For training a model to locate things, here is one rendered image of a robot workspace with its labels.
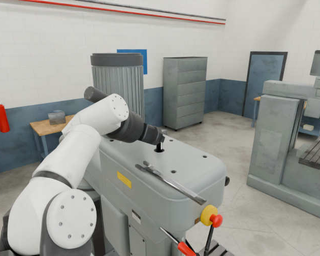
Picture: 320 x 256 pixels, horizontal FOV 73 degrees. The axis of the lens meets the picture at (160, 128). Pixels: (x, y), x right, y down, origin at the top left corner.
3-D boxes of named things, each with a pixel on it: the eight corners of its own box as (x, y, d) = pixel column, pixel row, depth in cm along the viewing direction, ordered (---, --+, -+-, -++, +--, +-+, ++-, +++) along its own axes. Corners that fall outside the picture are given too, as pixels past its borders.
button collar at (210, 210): (217, 220, 66) (218, 204, 64) (204, 230, 63) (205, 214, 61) (211, 216, 68) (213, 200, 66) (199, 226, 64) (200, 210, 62)
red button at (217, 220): (223, 225, 63) (225, 214, 62) (215, 232, 61) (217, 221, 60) (214, 218, 66) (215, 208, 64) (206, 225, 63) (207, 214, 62)
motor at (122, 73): (154, 131, 93) (153, 53, 82) (113, 144, 81) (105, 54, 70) (128, 120, 107) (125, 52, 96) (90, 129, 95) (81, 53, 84)
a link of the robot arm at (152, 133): (127, 144, 71) (100, 136, 61) (135, 116, 72) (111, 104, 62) (157, 154, 64) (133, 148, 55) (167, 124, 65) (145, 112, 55)
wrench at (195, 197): (209, 200, 51) (209, 197, 51) (198, 208, 48) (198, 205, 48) (145, 162, 68) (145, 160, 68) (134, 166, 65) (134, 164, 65)
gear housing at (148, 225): (204, 212, 84) (205, 190, 80) (155, 247, 69) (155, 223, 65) (150, 176, 108) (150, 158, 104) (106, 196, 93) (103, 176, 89)
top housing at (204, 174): (229, 202, 74) (235, 161, 69) (174, 245, 58) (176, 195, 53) (147, 154, 108) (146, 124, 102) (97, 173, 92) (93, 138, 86)
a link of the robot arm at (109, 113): (143, 132, 54) (112, 120, 45) (111, 145, 59) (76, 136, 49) (136, 93, 58) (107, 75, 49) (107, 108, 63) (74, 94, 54)
